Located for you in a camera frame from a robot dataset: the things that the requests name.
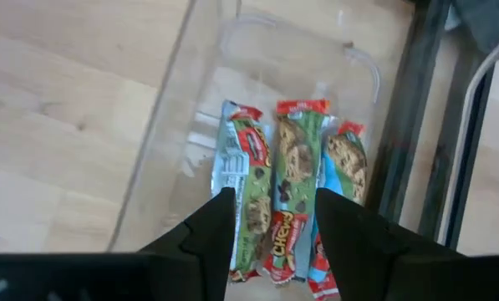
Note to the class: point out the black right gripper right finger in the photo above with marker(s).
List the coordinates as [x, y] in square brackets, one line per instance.
[349, 242]

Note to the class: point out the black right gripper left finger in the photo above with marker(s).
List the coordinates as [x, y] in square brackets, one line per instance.
[207, 246]

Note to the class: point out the green chewy granola bar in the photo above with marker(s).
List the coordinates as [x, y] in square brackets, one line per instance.
[249, 167]
[297, 167]

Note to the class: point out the blue cookie packet right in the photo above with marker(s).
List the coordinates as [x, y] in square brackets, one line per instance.
[347, 159]

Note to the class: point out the large clear plastic bin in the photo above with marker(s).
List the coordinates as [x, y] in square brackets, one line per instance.
[182, 125]

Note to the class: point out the black table frame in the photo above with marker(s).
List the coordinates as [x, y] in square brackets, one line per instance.
[403, 125]

